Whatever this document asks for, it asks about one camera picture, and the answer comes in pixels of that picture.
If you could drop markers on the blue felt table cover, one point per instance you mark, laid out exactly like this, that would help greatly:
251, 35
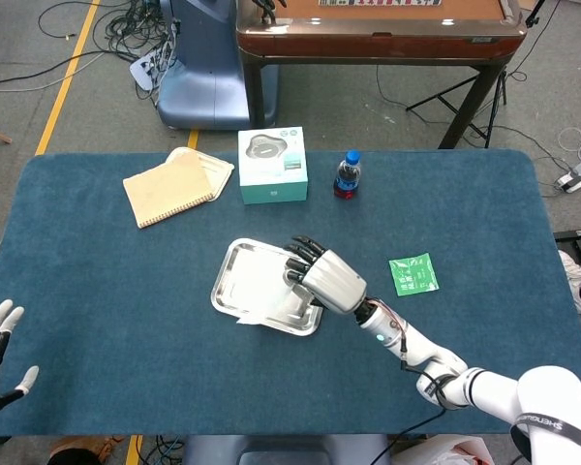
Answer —
126, 290

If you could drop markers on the grey-blue own robot base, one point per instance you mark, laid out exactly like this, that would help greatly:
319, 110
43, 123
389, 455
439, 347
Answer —
281, 450

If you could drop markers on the white multi-socket strip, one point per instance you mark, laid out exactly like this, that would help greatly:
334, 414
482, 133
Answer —
145, 70

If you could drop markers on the green sachet packet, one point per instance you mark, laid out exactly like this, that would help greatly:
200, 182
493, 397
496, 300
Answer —
414, 275

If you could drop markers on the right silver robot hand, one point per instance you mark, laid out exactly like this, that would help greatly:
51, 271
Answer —
331, 283

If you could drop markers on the silver metal tray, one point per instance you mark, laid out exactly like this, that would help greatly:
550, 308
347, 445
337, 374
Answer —
223, 302

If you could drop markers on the face-up mahjong tile row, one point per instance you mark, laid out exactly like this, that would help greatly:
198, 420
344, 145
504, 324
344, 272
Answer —
377, 2

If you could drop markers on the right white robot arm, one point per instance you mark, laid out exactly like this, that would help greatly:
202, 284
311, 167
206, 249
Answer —
494, 390

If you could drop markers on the black background robot hand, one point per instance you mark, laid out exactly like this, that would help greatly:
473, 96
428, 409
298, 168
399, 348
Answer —
266, 10

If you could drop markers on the white shoe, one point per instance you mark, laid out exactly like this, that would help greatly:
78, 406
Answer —
573, 276

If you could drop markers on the blue background robot body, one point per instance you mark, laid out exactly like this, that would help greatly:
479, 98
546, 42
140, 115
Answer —
208, 72

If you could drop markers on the black tripod stand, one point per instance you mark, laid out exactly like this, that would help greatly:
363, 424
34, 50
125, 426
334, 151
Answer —
446, 100

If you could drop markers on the white power strip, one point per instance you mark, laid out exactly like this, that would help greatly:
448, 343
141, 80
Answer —
578, 175

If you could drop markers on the cola bottle blue cap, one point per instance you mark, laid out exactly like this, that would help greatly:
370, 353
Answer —
347, 179

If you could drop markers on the teal product box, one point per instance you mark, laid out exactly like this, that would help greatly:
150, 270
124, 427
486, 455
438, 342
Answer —
271, 164

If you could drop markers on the white plastic bag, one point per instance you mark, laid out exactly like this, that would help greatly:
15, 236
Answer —
445, 453

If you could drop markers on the tan spiral notebook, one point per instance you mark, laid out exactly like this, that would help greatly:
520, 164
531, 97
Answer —
167, 194

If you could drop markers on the brown mahjong table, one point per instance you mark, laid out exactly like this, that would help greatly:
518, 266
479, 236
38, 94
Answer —
377, 46

